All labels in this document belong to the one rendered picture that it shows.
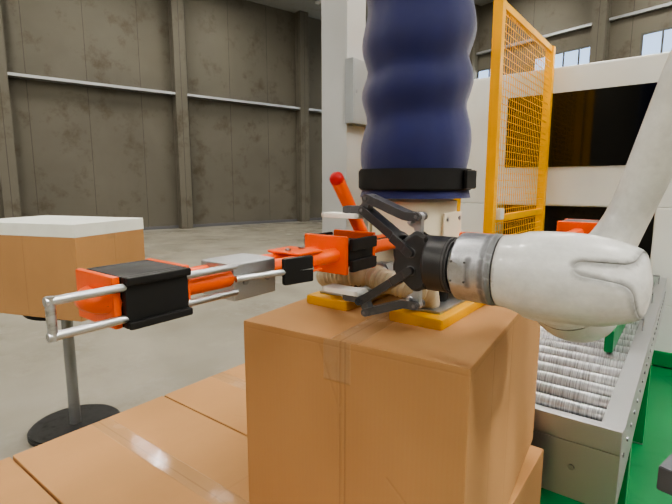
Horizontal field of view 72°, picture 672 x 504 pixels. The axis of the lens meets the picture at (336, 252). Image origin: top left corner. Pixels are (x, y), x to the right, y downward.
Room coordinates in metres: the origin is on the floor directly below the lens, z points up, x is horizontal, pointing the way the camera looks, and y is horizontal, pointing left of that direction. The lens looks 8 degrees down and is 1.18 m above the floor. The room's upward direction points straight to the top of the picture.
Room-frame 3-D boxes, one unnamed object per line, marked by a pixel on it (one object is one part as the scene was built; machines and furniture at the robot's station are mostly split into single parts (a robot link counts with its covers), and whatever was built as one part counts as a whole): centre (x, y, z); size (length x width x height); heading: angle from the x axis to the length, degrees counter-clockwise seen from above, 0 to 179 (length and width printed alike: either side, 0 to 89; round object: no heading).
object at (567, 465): (1.22, -0.39, 0.48); 0.70 x 0.03 x 0.15; 53
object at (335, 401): (0.93, -0.17, 0.75); 0.60 x 0.40 x 0.40; 148
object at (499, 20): (2.89, -1.14, 1.05); 1.17 x 0.10 x 2.10; 143
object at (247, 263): (0.57, 0.12, 1.07); 0.07 x 0.07 x 0.04; 53
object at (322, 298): (1.00, -0.08, 0.97); 0.34 x 0.10 x 0.05; 143
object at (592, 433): (1.22, -0.40, 0.58); 0.70 x 0.03 x 0.06; 53
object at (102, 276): (0.47, 0.21, 1.07); 0.08 x 0.07 x 0.05; 143
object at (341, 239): (0.75, -0.01, 1.07); 0.10 x 0.08 x 0.06; 53
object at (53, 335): (0.48, 0.13, 1.07); 0.31 x 0.03 x 0.05; 143
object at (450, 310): (0.89, -0.23, 0.97); 0.34 x 0.10 x 0.05; 143
